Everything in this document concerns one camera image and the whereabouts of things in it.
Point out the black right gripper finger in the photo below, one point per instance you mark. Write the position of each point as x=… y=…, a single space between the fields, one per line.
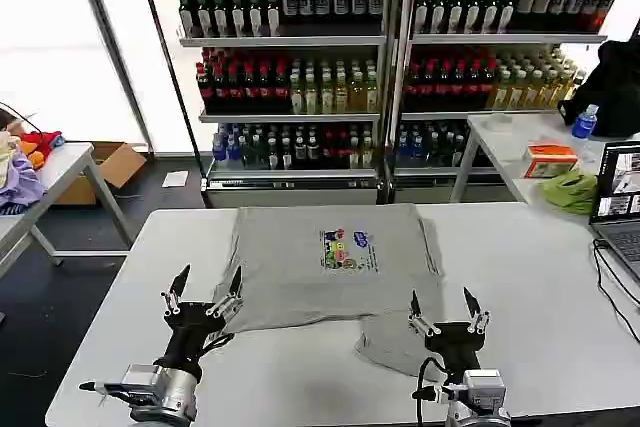
x=420 y=314
x=476 y=312

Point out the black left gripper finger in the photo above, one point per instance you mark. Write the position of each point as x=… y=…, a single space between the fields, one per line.
x=229 y=294
x=176 y=292

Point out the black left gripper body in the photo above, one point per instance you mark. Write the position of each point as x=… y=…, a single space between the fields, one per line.
x=190 y=327

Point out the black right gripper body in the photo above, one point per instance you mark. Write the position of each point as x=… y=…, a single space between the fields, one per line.
x=455 y=344

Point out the grey printed t-shirt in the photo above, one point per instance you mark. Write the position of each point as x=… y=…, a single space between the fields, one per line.
x=300 y=267

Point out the white paper sheet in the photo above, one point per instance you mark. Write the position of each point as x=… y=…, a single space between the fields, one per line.
x=176 y=178

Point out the open cardboard box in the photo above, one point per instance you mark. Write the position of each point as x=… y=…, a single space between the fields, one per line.
x=115 y=164

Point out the green crumpled cloth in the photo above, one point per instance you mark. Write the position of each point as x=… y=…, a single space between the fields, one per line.
x=570 y=194

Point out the white desk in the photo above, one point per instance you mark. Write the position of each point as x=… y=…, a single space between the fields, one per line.
x=505 y=147

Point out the orange tissue box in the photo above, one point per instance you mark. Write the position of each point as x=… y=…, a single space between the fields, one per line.
x=550 y=159

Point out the grey side table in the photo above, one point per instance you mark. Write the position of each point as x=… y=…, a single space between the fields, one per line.
x=65 y=162

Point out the grey open laptop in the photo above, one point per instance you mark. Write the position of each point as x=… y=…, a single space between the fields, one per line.
x=617 y=197

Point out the purple cloth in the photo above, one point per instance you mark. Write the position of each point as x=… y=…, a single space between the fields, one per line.
x=22 y=182

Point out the red cloth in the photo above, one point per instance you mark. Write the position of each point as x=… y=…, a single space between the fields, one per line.
x=45 y=139

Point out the cream cloth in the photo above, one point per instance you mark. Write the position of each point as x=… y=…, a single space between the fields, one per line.
x=7 y=157

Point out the blue label water bottle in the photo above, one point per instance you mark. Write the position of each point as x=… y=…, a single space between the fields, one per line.
x=585 y=124

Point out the metal shelf of bottles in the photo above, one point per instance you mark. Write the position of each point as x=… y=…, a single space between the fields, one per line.
x=285 y=77
x=495 y=72

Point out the thin black pole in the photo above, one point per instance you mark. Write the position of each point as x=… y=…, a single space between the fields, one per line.
x=170 y=67

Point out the black backpack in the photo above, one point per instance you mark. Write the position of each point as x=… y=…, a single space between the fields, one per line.
x=615 y=82

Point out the slanted grey metal post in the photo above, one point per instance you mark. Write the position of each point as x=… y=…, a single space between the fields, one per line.
x=112 y=47

